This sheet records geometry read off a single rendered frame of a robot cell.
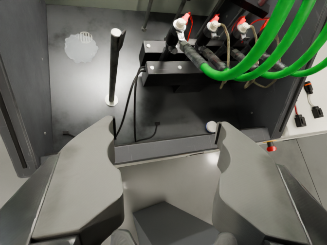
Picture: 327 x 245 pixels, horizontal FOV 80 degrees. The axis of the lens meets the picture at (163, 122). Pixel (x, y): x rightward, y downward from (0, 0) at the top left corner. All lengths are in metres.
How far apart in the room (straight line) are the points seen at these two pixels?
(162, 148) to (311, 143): 2.00
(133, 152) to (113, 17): 0.50
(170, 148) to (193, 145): 0.07
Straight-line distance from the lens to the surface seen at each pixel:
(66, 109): 0.64
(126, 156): 0.49
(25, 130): 0.44
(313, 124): 0.78
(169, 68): 0.55
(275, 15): 0.24
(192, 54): 0.38
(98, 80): 0.67
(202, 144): 0.55
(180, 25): 0.45
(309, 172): 2.30
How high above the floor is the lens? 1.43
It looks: 69 degrees down
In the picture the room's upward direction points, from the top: 49 degrees clockwise
